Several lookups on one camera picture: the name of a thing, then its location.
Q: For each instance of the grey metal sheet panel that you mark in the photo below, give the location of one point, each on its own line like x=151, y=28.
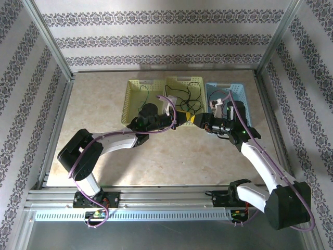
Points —
x=166, y=234

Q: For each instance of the aluminium side rail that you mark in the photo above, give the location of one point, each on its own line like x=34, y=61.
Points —
x=61, y=117
x=268, y=109

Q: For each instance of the pale green plastic basket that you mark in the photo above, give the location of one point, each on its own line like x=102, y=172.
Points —
x=132, y=104

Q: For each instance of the aluminium mounting rail beam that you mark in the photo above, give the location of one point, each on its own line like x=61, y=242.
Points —
x=166, y=198

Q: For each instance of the aluminium frame post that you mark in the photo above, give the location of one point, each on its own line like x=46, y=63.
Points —
x=278, y=36
x=49, y=39

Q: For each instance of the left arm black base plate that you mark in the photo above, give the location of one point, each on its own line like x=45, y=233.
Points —
x=113, y=199

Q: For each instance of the pale yellow plastic basket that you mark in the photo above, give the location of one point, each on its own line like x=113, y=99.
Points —
x=197, y=80

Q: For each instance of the aluminium back rail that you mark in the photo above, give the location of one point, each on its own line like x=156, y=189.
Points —
x=161, y=70

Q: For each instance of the light blue plastic basket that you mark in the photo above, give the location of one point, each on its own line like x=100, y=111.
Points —
x=247, y=91

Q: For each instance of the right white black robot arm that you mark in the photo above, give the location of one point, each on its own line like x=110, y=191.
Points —
x=260, y=164

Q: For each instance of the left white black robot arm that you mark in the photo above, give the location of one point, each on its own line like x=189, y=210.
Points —
x=117, y=143

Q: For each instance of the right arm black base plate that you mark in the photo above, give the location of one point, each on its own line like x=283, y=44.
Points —
x=219, y=198

